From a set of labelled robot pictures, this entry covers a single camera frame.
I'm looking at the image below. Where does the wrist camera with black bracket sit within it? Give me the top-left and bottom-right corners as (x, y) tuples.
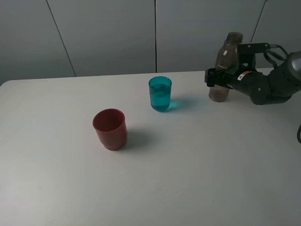
(236, 42), (277, 69)

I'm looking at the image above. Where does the red plastic cup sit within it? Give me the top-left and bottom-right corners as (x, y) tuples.
(93, 108), (127, 151)

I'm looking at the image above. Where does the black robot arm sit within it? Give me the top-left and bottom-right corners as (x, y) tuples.
(205, 51), (301, 105)

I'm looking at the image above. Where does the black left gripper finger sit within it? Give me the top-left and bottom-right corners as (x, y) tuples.
(206, 78), (229, 88)

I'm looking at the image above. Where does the brown translucent water bottle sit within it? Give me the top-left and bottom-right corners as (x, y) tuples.
(208, 32), (243, 102)

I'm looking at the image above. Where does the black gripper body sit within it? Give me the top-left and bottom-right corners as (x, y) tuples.
(226, 66), (261, 91)

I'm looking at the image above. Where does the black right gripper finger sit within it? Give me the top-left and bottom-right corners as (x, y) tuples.
(205, 68), (233, 82)

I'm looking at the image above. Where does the teal translucent plastic cup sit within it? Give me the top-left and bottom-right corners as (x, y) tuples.
(149, 76), (172, 112)

